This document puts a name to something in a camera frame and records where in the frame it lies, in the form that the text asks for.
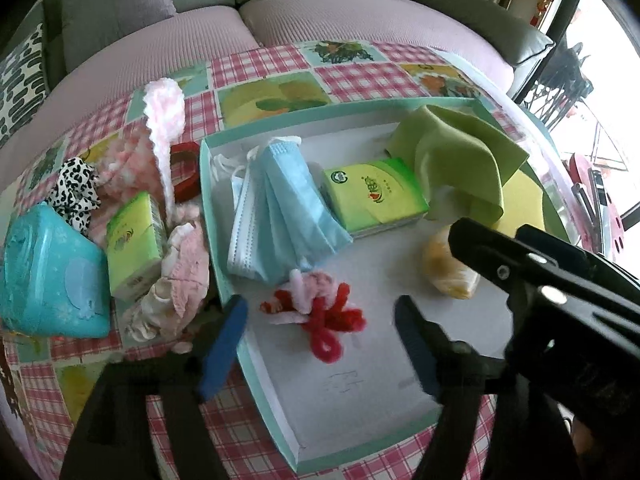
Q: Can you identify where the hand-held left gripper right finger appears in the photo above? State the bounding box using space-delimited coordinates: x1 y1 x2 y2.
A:
394 295 581 480

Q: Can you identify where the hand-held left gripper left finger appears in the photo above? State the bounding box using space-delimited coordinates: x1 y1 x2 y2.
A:
60 294 249 480

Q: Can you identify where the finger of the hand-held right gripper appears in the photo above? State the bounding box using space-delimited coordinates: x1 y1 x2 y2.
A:
447 216 566 306
514 224 608 273

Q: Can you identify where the soft bread bun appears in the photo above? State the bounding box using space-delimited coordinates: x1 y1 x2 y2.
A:
421 225 482 301

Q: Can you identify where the teal cardboard box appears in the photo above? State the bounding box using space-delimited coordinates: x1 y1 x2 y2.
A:
199 96 571 476

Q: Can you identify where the pink frilly cloth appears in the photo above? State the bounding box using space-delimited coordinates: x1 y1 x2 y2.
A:
122 202 211 356

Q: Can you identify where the red pipe cleaner flower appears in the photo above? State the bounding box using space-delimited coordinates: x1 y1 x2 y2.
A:
259 269 367 365

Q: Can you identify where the green cloth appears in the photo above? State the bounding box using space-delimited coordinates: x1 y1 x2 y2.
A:
385 105 530 223

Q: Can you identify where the blue face mask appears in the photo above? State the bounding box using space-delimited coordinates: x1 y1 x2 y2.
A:
247 135 355 266
210 152 301 281

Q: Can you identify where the green tissue pack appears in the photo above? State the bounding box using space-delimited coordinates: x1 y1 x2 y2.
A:
105 191 168 303
321 157 431 238

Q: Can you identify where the teal wet wipes pack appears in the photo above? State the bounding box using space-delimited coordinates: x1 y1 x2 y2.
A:
0 203 112 338

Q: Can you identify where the red hair hoop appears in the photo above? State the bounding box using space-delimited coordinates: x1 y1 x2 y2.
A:
170 141 202 201

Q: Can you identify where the leopard print scrunchie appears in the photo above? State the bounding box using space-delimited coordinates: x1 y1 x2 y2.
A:
47 156 101 233

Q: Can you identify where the pink fluffy headband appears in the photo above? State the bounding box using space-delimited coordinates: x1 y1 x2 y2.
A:
142 77 186 216

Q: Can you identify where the dark slim device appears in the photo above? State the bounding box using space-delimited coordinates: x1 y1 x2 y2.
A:
570 182 598 226

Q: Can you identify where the red perforated stool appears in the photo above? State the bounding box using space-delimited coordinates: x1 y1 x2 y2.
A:
562 152 631 256

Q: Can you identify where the black phone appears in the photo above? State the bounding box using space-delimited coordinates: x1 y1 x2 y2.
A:
590 170 608 221

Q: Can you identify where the pink fluffy cloth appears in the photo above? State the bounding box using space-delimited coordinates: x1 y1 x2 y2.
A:
95 135 161 196

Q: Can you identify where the pink checked tablecloth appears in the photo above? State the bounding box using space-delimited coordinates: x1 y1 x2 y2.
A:
0 40 576 480

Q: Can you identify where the black white patterned cushion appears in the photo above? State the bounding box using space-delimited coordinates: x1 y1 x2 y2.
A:
0 22 48 148

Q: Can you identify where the purple cushion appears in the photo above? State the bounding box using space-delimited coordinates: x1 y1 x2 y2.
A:
60 0 178 73

